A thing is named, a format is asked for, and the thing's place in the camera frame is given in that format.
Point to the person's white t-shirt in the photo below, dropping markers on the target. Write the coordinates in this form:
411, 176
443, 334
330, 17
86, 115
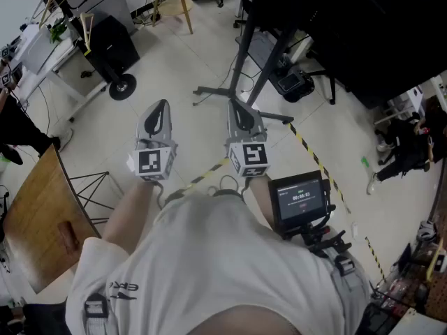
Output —
209, 257

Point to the black cabinet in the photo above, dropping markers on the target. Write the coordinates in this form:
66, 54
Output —
111, 47

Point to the white headset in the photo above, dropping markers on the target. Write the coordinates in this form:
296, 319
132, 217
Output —
426, 231

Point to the person's left forearm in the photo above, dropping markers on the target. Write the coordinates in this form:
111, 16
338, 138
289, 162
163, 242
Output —
132, 215

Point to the wooden clothes hanger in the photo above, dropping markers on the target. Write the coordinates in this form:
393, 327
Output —
87, 30

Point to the white device with black square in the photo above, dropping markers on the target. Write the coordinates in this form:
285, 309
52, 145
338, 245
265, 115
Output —
441, 262

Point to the white desk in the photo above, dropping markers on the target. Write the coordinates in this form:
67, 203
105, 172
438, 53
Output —
35, 47

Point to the grey stand shelf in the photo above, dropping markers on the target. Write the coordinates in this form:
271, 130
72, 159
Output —
260, 49

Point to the person's chin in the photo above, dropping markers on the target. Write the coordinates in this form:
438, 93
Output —
241, 321

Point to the large black television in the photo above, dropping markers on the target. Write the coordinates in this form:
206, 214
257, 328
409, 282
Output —
349, 30

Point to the grey metal cabinet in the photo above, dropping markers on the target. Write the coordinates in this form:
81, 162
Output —
101, 2

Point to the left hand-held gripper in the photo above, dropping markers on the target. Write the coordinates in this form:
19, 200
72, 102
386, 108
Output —
150, 161

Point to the black chest monitor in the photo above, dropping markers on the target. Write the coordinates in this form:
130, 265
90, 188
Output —
300, 201

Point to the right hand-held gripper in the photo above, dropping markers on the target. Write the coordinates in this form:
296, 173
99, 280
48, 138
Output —
251, 154

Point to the black monitor clamp mount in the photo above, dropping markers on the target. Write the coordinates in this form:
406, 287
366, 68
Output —
321, 239

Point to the black television floor stand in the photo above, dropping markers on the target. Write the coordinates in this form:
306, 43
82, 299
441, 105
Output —
241, 58

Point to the person's right forearm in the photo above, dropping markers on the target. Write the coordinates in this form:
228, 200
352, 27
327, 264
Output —
262, 201

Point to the green potted plant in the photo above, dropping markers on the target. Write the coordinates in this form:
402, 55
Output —
57, 30

